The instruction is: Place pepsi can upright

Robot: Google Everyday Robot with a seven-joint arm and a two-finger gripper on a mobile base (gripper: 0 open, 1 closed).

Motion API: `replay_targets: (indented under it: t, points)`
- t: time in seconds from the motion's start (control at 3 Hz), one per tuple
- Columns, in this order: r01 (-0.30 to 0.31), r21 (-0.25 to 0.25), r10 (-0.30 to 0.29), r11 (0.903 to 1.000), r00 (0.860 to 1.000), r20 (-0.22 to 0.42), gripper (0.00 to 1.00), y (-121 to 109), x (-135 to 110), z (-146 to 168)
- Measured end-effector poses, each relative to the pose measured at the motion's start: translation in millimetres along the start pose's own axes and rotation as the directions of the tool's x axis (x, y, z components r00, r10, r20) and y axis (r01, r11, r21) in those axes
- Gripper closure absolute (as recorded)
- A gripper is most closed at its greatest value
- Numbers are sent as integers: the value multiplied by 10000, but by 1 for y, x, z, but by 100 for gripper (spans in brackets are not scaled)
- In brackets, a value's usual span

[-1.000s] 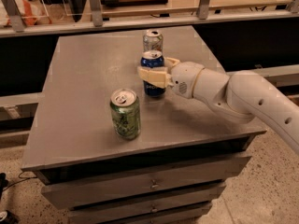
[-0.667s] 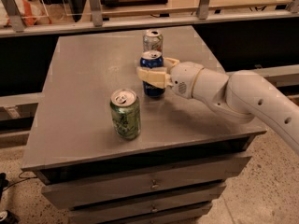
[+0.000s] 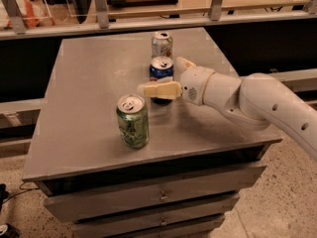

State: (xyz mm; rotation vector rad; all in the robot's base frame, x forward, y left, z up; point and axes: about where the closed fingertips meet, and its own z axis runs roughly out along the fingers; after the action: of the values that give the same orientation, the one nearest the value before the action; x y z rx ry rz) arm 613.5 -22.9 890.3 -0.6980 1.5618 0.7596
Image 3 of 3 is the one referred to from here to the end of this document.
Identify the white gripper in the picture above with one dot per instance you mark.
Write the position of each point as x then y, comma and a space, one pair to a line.
194, 83

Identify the orange white bag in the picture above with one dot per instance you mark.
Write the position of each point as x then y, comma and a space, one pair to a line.
33, 15

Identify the metal railing post left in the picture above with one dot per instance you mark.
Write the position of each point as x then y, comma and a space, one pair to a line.
16, 19

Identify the green soda can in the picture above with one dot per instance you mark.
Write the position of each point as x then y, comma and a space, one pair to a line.
132, 115

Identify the white soda can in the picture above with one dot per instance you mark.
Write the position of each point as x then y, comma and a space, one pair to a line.
162, 44

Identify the blue pepsi can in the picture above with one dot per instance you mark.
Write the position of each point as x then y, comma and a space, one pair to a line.
161, 67

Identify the black object floor corner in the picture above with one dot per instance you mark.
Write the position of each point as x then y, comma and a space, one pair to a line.
8, 231

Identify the drawer knob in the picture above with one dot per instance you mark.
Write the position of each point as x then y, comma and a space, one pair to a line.
162, 222
163, 196

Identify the metal railing post right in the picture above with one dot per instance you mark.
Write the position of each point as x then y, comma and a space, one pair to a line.
214, 13

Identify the metal railing post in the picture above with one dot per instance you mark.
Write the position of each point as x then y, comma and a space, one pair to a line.
102, 14
16, 19
214, 13

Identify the middle drawer knob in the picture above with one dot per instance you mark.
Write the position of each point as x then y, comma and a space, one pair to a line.
162, 222

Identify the metal railing post middle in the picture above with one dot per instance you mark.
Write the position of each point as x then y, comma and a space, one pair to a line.
102, 14

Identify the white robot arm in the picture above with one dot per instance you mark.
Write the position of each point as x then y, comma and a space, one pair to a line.
254, 102

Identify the top drawer knob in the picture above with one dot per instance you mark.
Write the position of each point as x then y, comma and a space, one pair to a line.
163, 196

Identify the grey drawer cabinet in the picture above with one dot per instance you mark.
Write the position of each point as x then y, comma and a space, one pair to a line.
117, 167

